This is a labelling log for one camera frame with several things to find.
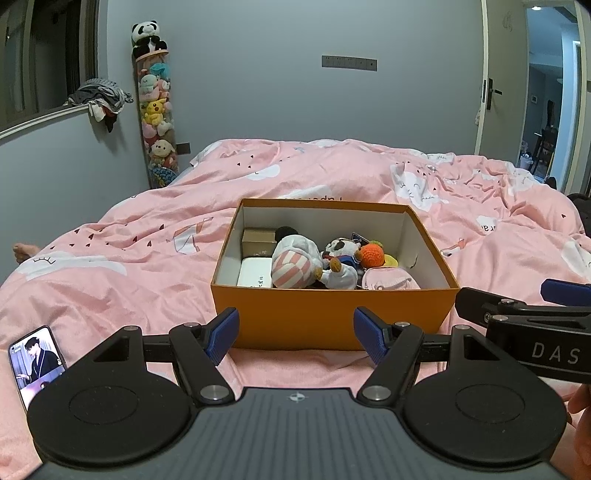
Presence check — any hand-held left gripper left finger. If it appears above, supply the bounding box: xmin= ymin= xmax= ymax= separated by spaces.
xmin=88 ymin=308 xmax=240 ymax=406

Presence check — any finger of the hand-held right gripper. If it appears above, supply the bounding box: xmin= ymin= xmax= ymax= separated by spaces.
xmin=540 ymin=278 xmax=591 ymax=306
xmin=455 ymin=287 xmax=591 ymax=330

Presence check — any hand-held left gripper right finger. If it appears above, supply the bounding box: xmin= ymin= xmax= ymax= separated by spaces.
xmin=353 ymin=308 xmax=509 ymax=407

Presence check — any pink fabric zipper pouch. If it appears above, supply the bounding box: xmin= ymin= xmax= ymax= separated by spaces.
xmin=362 ymin=267 xmax=421 ymax=291

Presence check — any white and blue plush toy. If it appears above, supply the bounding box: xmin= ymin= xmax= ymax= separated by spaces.
xmin=318 ymin=258 xmax=359 ymax=291

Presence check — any silver white rectangular box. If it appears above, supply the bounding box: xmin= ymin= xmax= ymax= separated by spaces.
xmin=237 ymin=257 xmax=274 ymax=289

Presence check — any orange cardboard box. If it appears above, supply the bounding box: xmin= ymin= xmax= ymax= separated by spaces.
xmin=211 ymin=198 xmax=461 ymax=352

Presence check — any orange crochet ball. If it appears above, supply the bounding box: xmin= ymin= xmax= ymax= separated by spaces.
xmin=359 ymin=240 xmax=386 ymax=267

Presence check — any black and white plush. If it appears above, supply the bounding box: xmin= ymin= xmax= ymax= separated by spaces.
xmin=322 ymin=232 xmax=368 ymax=270

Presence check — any small gold box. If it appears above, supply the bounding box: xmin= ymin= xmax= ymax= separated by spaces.
xmin=241 ymin=228 xmax=278 ymax=257

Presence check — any pink striped white plush toy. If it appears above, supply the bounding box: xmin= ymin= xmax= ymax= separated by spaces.
xmin=271 ymin=226 xmax=327 ymax=290

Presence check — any person's right hand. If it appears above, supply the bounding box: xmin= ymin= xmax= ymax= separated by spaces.
xmin=551 ymin=382 xmax=591 ymax=470

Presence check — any pink printed blanket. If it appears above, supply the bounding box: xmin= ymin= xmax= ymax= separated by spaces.
xmin=0 ymin=137 xmax=591 ymax=462

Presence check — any dark chair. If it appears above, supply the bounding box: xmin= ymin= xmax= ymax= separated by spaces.
xmin=536 ymin=99 xmax=562 ymax=179

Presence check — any smartphone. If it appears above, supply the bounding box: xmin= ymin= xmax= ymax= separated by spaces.
xmin=8 ymin=325 xmax=68 ymax=409

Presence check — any person's foot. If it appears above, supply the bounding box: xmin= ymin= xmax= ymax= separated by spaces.
xmin=13 ymin=243 xmax=40 ymax=265

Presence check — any white door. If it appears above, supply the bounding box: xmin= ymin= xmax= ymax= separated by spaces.
xmin=475 ymin=0 xmax=533 ymax=158

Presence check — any clear tube of plush toys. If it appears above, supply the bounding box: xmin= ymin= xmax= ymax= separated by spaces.
xmin=133 ymin=51 xmax=180 ymax=188

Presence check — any pile of clothes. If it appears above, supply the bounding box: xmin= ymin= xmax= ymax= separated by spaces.
xmin=64 ymin=78 xmax=135 ymax=133

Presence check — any panda plush toy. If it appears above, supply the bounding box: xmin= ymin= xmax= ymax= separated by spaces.
xmin=130 ymin=20 xmax=168 ymax=59

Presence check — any window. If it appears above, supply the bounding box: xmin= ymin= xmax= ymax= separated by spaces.
xmin=0 ymin=0 xmax=100 ymax=136

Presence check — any black door handle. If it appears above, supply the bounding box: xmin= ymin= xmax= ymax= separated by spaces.
xmin=482 ymin=78 xmax=503 ymax=111

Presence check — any grey wall switch panel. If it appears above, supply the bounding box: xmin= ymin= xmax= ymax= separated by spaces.
xmin=321 ymin=55 xmax=378 ymax=73

